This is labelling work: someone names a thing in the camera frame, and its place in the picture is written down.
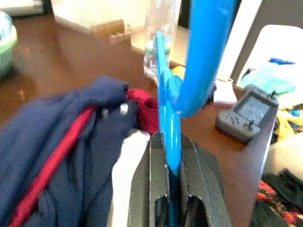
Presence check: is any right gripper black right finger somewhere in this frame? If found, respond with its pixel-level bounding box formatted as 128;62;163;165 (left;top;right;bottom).
179;136;232;227

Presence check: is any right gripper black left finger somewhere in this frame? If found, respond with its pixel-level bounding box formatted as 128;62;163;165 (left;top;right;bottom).
127;131;171;227

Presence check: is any navy blue garment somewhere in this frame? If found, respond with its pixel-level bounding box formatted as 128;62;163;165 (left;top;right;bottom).
0;75;152;227

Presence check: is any blue plastic clothes hanger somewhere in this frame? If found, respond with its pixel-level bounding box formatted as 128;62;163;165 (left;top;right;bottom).
155;0;240;227

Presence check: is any dark red cloth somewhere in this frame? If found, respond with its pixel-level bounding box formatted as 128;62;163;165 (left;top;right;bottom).
127;88;160;134

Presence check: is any black red patterned cloth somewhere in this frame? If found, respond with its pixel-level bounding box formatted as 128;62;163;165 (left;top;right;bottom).
250;169;303;227

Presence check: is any grey handheld controller with screen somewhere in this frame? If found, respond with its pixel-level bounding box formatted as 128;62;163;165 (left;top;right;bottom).
214;84;279;144

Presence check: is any small white box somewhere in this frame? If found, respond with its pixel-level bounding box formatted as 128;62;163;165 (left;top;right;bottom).
213;79;240;105

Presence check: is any yellow patterned cloth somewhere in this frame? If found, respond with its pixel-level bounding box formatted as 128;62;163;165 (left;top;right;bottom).
276;104;303;140

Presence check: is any orange round object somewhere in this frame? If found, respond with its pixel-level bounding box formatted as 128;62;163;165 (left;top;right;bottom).
170;65;186;82

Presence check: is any teal cloth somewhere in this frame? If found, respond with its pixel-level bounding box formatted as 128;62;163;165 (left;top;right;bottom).
238;57;298;95

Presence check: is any clear plastic water bottle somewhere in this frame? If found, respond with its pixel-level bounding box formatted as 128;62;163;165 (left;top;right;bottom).
143;0;182;85

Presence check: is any white chair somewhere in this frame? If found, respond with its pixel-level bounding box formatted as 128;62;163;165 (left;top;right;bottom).
213;24;303;82

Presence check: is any large white box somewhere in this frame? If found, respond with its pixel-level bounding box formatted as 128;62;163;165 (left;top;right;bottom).
51;0;149;36

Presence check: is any green woven basket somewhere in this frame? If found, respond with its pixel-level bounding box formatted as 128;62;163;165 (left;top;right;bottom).
0;10;18;79

